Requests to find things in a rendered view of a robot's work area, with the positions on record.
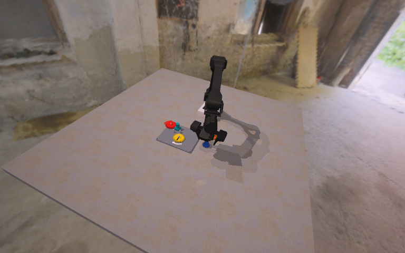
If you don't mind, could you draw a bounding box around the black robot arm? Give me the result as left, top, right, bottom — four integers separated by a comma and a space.
199, 55, 227, 142

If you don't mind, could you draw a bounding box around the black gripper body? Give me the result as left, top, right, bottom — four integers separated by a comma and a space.
190, 120, 227, 142

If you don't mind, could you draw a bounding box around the red gear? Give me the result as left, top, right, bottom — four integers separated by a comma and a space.
166, 121, 176, 129

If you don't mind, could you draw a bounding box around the teal gear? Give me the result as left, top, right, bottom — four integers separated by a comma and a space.
174, 123, 181, 131

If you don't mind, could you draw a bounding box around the yellow gear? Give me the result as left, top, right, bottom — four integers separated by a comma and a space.
173, 134, 185, 142

